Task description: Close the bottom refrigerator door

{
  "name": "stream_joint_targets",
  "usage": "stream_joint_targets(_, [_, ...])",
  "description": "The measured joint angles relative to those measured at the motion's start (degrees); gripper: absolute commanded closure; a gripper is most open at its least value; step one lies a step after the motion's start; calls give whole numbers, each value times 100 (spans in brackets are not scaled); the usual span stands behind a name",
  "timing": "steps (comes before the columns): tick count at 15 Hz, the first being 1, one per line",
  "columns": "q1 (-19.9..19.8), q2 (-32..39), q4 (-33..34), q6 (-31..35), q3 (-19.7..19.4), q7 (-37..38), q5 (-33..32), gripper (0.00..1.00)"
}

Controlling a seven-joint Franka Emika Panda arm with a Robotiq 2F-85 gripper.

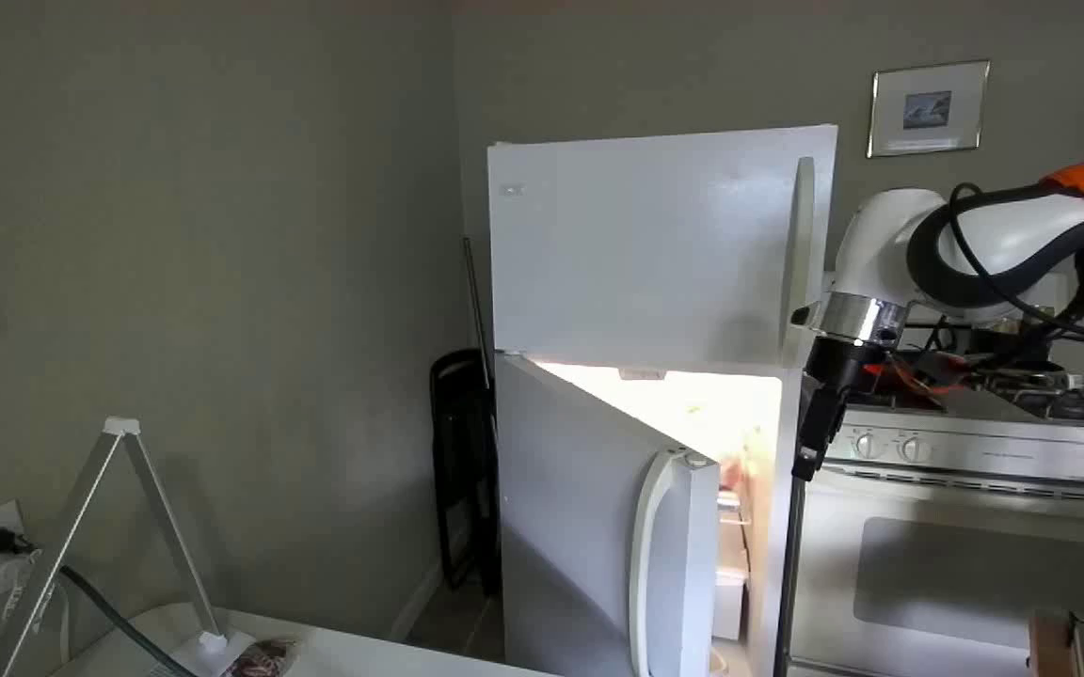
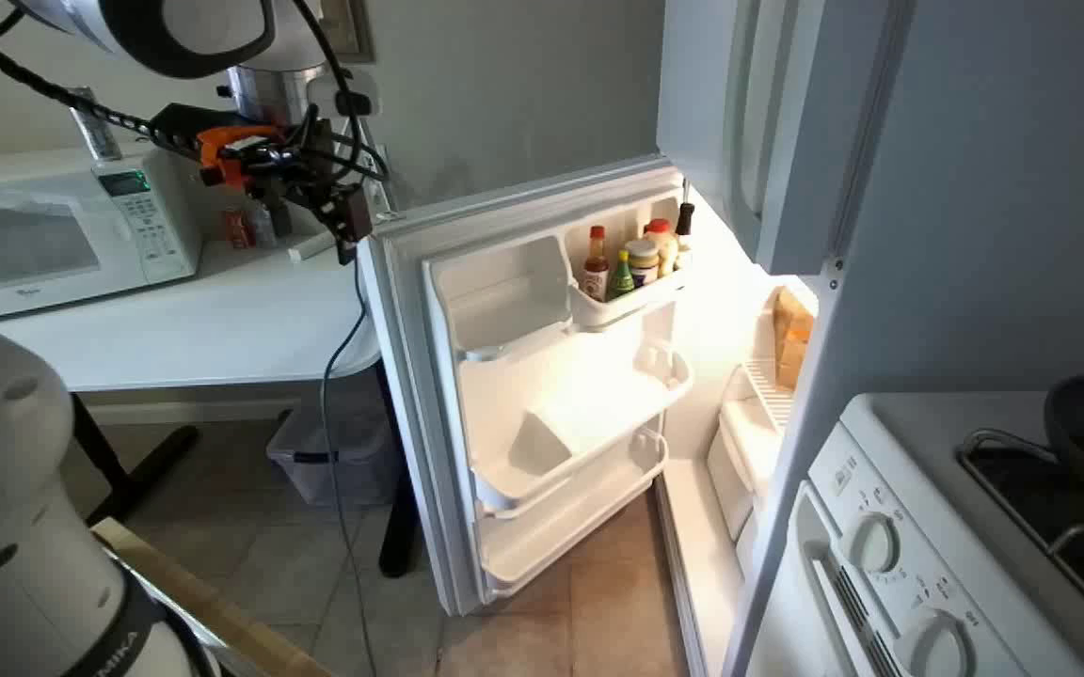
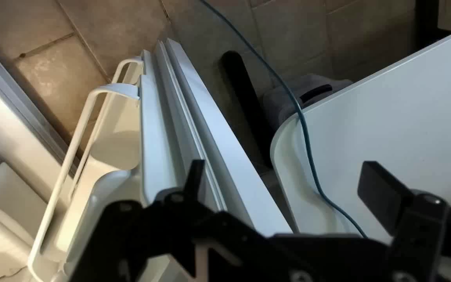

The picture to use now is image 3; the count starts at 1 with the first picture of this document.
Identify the white refrigerator body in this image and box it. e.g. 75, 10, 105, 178
0, 33, 78, 282

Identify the white table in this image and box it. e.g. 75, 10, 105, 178
268, 22, 451, 248

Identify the blue cable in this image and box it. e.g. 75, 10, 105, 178
199, 0, 370, 240

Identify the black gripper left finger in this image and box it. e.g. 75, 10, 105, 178
154, 159, 227, 232

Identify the clear plastic storage bin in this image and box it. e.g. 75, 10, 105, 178
263, 73, 356, 134

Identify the black table leg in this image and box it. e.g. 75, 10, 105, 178
414, 0, 442, 51
219, 49, 279, 174

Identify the white refrigerator door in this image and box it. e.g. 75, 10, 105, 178
27, 37, 295, 282

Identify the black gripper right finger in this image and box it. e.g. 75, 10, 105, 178
356, 160, 451, 282

